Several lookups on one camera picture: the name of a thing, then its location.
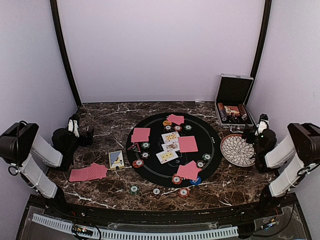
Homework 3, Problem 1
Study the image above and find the red triangle all-in marker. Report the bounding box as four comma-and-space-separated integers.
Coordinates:
127, 142, 141, 153

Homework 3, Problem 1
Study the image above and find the purple and orange chip roll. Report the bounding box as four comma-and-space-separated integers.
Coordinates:
217, 102, 228, 122

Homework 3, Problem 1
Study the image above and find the round black poker mat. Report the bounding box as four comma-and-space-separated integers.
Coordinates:
126, 112, 222, 188

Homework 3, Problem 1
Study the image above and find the face-up nine diamonds card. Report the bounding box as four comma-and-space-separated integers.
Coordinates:
161, 131, 180, 143

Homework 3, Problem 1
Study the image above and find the brown chip roll in case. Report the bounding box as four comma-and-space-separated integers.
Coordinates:
237, 104, 248, 121

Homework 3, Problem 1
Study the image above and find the boxed card deck in case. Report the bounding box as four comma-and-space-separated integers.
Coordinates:
224, 105, 241, 117

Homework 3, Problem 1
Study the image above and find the face-up king card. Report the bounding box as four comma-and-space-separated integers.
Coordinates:
161, 142, 180, 152

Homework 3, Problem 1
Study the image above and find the face-up yellow court card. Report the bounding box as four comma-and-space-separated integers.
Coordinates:
156, 151, 178, 164

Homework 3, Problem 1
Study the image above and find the green poker chip stack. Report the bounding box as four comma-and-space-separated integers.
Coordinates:
129, 185, 140, 195

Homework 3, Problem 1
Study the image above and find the aluminium poker case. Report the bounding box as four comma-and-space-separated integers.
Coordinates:
215, 73, 255, 132

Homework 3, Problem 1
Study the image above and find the red backed card deck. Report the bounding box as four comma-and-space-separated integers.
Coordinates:
69, 163, 108, 182

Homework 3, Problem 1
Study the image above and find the blue small blind button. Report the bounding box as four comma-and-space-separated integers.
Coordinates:
189, 176, 202, 186

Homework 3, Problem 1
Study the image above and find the black left frame post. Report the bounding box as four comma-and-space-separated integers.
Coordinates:
49, 0, 82, 108

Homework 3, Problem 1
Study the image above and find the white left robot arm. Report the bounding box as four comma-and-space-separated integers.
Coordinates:
0, 121, 94, 218

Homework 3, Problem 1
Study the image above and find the blue backed card deck box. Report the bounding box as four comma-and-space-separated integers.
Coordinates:
108, 150, 125, 170

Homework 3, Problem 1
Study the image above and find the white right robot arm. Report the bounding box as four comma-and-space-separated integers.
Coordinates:
252, 123, 320, 217

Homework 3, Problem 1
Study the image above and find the orange big blind button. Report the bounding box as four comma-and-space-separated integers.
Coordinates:
162, 120, 172, 126

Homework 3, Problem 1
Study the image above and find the red yellow poker chip stack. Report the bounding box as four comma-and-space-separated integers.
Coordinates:
178, 187, 190, 198

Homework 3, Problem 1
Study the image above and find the patterned ceramic plate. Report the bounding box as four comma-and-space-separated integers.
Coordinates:
220, 134, 255, 168

